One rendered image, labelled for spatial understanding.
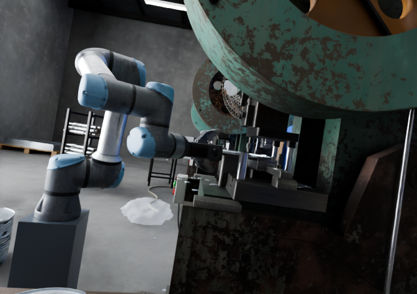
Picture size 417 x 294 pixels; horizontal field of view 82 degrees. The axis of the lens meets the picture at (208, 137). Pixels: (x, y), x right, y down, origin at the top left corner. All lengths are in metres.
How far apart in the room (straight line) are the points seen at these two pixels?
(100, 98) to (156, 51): 7.59
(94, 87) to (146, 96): 0.12
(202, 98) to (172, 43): 5.96
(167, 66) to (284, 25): 7.44
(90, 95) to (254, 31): 0.37
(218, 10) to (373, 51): 0.34
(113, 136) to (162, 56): 7.15
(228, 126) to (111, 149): 1.47
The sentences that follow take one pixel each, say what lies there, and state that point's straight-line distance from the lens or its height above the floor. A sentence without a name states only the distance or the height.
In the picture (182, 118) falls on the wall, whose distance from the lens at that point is 7.59.
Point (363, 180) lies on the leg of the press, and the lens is 0.89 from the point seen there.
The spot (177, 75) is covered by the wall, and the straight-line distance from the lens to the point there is 7.84.
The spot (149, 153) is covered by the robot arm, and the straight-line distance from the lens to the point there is 0.60.
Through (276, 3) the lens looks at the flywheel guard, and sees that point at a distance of 0.58.
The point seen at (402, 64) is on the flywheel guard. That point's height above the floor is 1.04.
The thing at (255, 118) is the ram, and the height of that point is 0.92.
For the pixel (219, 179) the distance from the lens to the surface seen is 0.92.
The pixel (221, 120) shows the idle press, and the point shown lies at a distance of 2.29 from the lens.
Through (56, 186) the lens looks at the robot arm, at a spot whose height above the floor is 0.57.
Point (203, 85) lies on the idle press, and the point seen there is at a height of 1.33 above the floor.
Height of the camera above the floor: 0.81
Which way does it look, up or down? 1 degrees up
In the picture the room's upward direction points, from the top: 9 degrees clockwise
